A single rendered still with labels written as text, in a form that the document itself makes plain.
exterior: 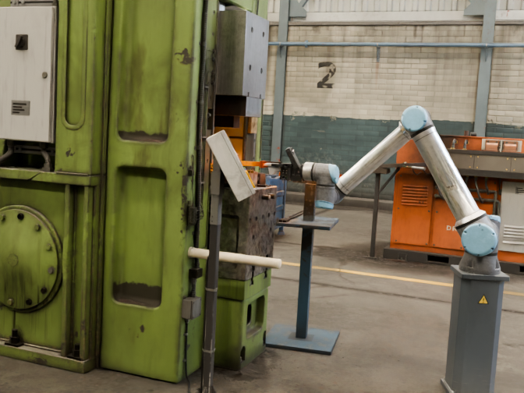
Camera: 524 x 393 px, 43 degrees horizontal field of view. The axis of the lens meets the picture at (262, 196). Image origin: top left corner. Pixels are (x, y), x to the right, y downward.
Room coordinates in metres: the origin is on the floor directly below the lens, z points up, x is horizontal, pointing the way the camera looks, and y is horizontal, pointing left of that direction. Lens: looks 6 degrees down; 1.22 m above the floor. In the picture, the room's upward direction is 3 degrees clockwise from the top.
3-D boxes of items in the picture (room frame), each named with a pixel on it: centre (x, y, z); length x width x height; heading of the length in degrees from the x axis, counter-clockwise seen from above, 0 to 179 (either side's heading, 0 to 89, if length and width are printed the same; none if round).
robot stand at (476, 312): (3.14, -1.05, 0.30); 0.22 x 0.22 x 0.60; 89
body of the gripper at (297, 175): (3.30, -0.14, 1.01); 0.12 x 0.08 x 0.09; 69
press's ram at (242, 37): (3.47, 0.25, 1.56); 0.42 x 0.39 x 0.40; 69
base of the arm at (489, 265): (3.14, -1.05, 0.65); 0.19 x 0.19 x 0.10
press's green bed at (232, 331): (3.49, 0.25, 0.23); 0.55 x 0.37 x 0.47; 69
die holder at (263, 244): (3.49, 0.25, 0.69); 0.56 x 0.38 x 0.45; 69
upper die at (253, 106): (3.43, 0.26, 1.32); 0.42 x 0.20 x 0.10; 69
